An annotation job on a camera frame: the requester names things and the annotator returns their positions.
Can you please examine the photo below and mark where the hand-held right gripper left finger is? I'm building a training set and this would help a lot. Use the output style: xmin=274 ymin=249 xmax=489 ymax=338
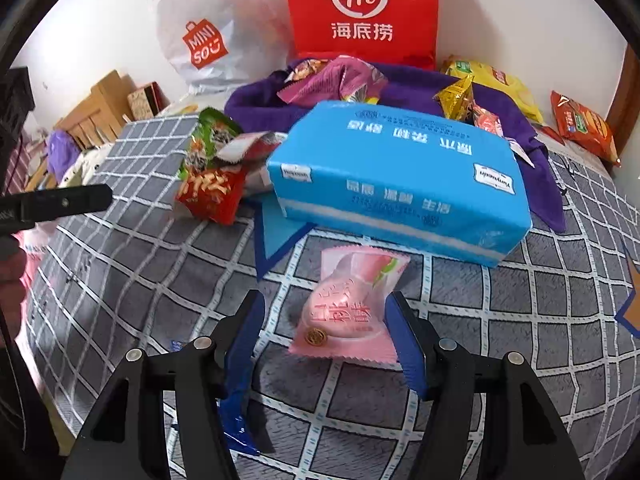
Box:
xmin=60 ymin=289 xmax=268 ymax=480

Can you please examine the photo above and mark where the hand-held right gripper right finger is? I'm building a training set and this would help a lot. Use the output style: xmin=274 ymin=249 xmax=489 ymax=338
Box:
xmin=385 ymin=291 xmax=586 ymax=480

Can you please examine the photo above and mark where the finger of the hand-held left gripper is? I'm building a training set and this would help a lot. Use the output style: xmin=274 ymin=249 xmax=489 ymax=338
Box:
xmin=0 ymin=67 xmax=36 ymax=113
xmin=20 ymin=183 xmax=114 ymax=226

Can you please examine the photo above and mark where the pink peach snack packet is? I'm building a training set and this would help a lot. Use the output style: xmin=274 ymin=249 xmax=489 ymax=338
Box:
xmin=289 ymin=246 xmax=412 ymax=363

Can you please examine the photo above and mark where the blue cookie packet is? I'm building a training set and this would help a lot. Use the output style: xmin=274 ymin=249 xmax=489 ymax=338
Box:
xmin=220 ymin=370 xmax=262 ymax=457

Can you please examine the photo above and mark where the red snack packet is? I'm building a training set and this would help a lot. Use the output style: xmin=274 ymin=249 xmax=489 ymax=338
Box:
xmin=175 ymin=167 xmax=248 ymax=226

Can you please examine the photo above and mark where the person's left hand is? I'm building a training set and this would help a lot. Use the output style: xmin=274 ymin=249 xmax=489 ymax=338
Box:
xmin=0 ymin=247 xmax=27 ymax=306

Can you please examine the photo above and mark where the pink plastic bag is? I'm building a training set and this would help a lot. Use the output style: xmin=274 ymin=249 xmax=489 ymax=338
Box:
xmin=15 ymin=220 xmax=58 ymax=286

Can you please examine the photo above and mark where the white floral pillow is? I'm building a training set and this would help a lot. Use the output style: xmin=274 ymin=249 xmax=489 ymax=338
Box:
xmin=60 ymin=142 xmax=121 ymax=188

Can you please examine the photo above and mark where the purple cloth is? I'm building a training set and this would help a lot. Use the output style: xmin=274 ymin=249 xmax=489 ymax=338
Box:
xmin=47 ymin=130 xmax=82 ymax=171

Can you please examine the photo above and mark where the wooden headboard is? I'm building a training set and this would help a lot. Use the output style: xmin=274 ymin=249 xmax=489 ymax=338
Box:
xmin=52 ymin=70 xmax=138 ymax=151

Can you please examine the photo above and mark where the grey checked blanket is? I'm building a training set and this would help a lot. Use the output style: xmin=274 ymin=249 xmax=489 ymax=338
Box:
xmin=20 ymin=112 xmax=640 ymax=480

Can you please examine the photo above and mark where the patterned gift box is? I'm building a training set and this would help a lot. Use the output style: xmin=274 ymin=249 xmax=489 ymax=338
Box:
xmin=126 ymin=82 xmax=168 ymax=122

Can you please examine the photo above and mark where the white printed bedsheet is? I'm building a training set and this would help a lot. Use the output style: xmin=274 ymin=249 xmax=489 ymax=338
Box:
xmin=162 ymin=87 xmax=236 ymax=117

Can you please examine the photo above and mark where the green triangular snack packet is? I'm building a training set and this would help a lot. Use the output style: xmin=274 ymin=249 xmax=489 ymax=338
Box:
xmin=186 ymin=106 xmax=244 ymax=181

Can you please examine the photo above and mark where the blue tissue pack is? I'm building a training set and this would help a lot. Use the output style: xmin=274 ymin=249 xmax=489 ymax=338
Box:
xmin=266 ymin=100 xmax=532 ymax=267

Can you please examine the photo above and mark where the red silver small packet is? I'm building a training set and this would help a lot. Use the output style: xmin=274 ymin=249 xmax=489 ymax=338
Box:
xmin=217 ymin=131 xmax=289 ymax=196

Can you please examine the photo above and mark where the purple towel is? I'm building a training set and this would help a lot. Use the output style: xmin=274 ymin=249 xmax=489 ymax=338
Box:
xmin=224 ymin=57 xmax=566 ymax=233

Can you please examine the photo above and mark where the white plastic shopping bag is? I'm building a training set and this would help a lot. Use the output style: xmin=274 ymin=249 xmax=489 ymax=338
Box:
xmin=148 ymin=0 xmax=296 ymax=93

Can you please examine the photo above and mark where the pink orange small packet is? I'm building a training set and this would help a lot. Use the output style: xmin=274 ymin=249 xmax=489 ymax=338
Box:
xmin=470 ymin=104 xmax=506 ymax=137

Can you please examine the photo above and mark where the yellow triangular snack packet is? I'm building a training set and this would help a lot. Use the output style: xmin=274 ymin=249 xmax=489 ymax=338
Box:
xmin=432 ymin=72 xmax=476 ymax=122

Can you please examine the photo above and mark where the pink mushroom print packet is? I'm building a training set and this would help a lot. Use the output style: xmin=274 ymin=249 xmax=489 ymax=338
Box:
xmin=286 ymin=58 xmax=333 ymax=85

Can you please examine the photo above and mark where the magenta snack packet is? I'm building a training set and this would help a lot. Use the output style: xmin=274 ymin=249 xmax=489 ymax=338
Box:
xmin=277 ymin=56 xmax=388 ymax=107

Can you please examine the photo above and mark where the yellow snack bag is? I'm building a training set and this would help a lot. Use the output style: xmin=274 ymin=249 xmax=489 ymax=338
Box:
xmin=440 ymin=56 xmax=545 ymax=126

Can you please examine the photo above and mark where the orange red snack bag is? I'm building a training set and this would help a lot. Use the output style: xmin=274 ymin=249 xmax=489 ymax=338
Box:
xmin=551 ymin=91 xmax=621 ymax=167

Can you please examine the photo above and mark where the red paper bag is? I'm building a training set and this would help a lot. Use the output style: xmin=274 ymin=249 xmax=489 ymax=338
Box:
xmin=280 ymin=0 xmax=441 ymax=71

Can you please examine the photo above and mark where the brown wooden door frame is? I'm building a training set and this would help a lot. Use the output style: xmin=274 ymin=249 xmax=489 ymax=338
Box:
xmin=605 ymin=45 xmax=636 ymax=171

